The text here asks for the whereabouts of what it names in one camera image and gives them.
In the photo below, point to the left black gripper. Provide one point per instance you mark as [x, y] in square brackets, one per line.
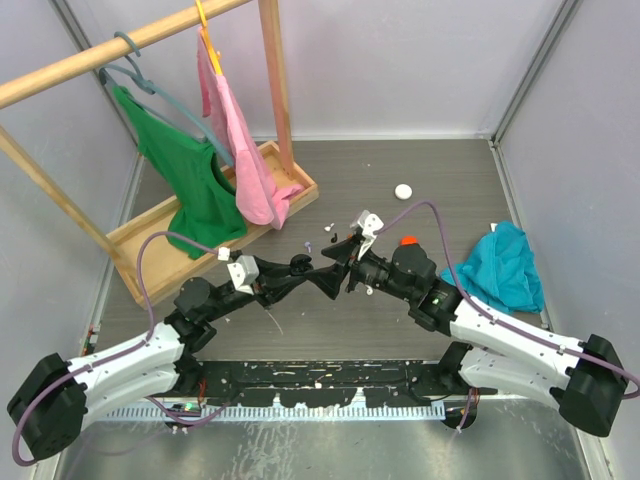
[270, 285]

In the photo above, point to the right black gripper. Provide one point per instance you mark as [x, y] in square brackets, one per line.
[329, 278]

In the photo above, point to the black charging case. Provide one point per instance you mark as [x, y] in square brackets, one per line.
[299, 264]

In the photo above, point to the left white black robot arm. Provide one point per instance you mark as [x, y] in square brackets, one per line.
[61, 398]

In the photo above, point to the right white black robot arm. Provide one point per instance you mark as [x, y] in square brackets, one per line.
[581, 379]

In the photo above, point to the orange charging case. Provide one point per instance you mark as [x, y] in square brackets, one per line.
[408, 240]

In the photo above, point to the white round charging case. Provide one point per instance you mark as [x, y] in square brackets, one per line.
[403, 192]

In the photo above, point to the pink cloth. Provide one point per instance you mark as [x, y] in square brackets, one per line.
[259, 199]

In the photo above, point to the green shirt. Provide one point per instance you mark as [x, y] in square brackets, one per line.
[208, 213]

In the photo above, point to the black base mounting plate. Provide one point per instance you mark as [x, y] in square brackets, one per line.
[315, 384]

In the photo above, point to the teal cloth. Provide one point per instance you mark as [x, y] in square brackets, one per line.
[500, 271]

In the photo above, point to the yellow hanger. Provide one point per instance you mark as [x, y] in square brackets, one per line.
[213, 54]

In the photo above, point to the blue-grey hanger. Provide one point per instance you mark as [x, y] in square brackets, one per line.
[151, 88]

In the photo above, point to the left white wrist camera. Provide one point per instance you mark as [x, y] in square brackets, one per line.
[243, 272]

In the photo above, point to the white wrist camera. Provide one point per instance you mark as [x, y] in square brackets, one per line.
[368, 224]
[243, 272]

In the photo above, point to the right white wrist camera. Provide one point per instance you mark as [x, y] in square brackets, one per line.
[368, 224]

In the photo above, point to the white slotted cable duct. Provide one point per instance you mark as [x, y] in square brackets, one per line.
[356, 411]

